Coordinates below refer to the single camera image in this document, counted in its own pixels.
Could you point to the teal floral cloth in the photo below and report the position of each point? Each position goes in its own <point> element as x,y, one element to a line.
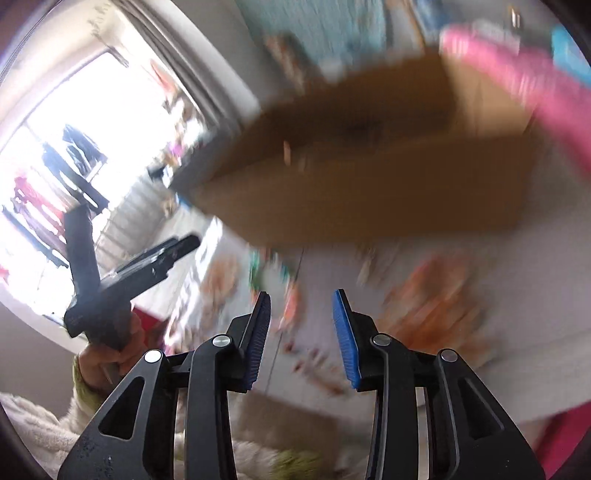
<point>314,32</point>

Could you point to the blue pillow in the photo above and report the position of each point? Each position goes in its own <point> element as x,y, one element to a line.
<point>564,51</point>

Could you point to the brown cardboard box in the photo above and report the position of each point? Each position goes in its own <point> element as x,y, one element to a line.
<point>369,184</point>

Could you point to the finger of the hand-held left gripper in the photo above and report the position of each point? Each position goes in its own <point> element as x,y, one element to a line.
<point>175,249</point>
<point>134,284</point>

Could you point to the clothes drying rack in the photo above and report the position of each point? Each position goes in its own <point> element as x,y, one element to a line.
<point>78,147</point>

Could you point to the pink floral blanket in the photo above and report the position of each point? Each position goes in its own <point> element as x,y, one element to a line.
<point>508,78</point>

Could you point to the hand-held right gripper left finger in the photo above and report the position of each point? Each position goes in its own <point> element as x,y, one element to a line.
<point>257,341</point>

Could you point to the floral checked bed sheet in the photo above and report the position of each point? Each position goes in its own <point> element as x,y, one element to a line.
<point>508,323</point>

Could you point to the red box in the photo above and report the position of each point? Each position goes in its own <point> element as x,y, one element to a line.
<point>147,311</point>

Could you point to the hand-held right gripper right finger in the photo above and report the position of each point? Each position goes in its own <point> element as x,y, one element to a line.
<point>344,337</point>

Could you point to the grey ribbed panel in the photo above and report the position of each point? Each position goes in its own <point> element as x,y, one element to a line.
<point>134,207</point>

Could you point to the person's left forearm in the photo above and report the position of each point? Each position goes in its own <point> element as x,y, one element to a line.
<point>32,429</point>

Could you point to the grey curtain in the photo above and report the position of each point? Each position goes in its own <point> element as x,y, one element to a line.
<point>203,83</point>

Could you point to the person's left hand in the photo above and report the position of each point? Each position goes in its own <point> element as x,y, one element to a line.
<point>99,364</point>

